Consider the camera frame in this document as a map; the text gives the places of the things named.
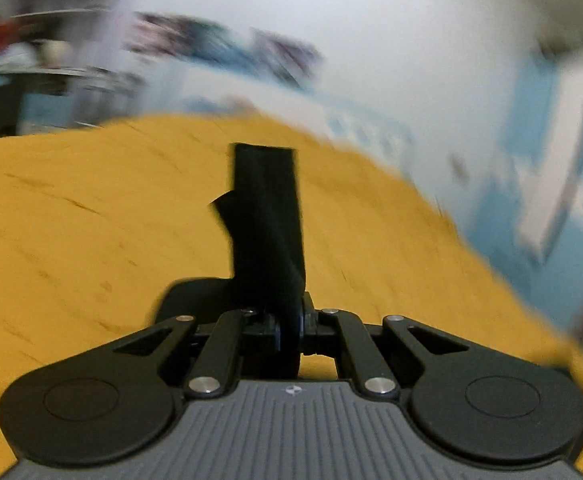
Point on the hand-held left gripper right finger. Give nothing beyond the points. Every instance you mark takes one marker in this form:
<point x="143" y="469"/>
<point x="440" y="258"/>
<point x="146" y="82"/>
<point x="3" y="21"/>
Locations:
<point x="311" y="332"/>

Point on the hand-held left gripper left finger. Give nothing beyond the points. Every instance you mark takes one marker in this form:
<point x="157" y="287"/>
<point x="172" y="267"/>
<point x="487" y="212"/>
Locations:
<point x="260" y="331"/>

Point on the yellow blanket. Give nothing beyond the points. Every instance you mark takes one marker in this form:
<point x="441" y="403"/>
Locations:
<point x="96" y="240"/>

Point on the white blue headboard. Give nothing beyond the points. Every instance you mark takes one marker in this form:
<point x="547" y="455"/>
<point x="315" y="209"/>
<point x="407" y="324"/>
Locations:
<point x="321" y="110"/>

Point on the blue white cabinet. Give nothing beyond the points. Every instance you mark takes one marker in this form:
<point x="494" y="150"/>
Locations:
<point x="561" y="150"/>

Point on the blue white shelf unit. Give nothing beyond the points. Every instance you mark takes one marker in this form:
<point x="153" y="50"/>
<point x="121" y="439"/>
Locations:
<point x="56" y="20"/>

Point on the wall poster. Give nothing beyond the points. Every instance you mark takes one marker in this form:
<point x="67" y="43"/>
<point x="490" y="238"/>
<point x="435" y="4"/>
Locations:
<point x="159" y="35"/>
<point x="286" y="57"/>
<point x="221" y="42"/>

